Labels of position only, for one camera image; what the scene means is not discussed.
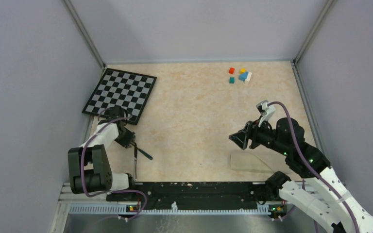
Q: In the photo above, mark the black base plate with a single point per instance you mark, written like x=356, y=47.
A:
x=207, y=195

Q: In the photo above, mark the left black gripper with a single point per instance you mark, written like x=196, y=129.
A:
x=125, y=143

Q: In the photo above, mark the aluminium frame rail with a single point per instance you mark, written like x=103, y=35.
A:
x=128, y=205

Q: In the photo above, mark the beige cloth napkin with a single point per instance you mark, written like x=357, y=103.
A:
x=258, y=162

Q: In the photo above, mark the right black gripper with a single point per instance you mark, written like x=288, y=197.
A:
x=240, y=137

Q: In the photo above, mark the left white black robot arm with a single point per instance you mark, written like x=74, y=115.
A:
x=88, y=165

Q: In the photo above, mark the white block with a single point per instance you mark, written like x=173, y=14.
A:
x=248, y=77

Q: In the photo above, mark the black grey checkerboard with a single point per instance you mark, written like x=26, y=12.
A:
x=125, y=89

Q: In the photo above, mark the blue block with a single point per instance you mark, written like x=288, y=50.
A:
x=242, y=76

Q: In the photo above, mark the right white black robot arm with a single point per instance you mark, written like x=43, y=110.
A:
x=337, y=211

